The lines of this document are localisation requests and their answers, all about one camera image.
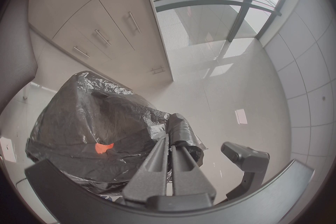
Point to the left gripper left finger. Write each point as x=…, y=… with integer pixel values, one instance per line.
x=151, y=178

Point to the black plastic bag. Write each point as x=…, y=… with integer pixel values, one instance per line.
x=91, y=118

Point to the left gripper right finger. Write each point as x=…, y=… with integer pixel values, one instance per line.
x=187, y=181

